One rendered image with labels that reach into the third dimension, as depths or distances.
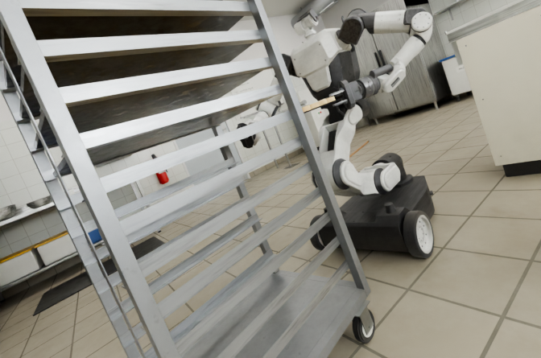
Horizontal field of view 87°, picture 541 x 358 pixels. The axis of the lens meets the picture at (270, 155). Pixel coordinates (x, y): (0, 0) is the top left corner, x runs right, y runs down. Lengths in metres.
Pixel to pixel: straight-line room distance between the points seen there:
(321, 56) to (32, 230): 4.36
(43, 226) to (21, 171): 0.77
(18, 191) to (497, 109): 5.04
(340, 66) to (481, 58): 0.82
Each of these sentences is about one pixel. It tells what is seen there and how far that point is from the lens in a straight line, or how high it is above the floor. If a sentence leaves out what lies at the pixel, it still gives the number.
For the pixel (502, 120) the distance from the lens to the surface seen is 2.02.
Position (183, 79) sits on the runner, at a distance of 0.75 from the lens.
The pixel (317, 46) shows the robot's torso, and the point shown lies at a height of 1.04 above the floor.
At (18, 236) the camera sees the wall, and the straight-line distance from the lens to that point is 4.99.
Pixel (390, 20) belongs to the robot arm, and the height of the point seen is 1.00.
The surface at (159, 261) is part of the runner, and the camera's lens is 0.66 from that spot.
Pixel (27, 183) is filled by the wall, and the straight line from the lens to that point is 4.97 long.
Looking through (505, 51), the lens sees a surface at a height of 0.68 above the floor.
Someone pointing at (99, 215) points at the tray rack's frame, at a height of 0.73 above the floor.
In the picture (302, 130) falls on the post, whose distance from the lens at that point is 0.93.
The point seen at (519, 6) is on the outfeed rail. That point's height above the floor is 0.87.
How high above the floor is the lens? 0.77
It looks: 5 degrees down
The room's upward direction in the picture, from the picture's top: 22 degrees counter-clockwise
